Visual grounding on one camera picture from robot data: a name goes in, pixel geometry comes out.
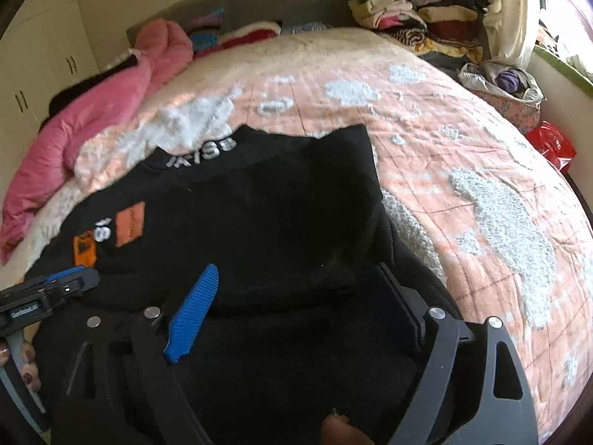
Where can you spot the pink quilt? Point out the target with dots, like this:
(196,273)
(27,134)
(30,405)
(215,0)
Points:
(92,106)

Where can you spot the red plastic bag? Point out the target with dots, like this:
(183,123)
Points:
(551,146)

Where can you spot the cream wardrobe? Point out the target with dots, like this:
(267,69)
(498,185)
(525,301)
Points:
(41,55)

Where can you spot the black garment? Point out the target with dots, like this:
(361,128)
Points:
(88,85)

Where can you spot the person's left hand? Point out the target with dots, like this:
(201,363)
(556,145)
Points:
(30,366)

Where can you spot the cream curtain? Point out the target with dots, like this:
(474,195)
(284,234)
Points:
(512,14)

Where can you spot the grey headboard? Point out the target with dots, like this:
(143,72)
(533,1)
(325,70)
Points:
(278,0)

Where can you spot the black sweater with orange patches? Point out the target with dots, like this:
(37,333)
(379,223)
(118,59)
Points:
(259,204)

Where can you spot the pile of folded clothes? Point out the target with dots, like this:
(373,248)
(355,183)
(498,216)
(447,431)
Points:
(417,14)

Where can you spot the green window sill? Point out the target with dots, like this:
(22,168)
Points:
(563,67)

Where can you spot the white bag of clothes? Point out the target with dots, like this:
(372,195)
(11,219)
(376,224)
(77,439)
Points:
(505,81)

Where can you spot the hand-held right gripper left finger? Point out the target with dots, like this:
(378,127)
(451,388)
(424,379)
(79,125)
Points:
(194,315)

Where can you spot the striped colourful pillow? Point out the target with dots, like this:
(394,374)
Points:
(206,32)

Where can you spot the grey knitted cloth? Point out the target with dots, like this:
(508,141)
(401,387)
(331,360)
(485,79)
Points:
(303,26)

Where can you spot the red and cream pillow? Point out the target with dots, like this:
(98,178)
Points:
(252,35)

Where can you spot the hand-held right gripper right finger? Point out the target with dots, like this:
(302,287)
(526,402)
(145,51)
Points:
(394,315)

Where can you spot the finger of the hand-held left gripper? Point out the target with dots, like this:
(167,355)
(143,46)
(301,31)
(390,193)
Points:
(68,273)
(85,282)

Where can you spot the orange blanket with white tufts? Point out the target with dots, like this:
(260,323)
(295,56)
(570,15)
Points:
(463,148)

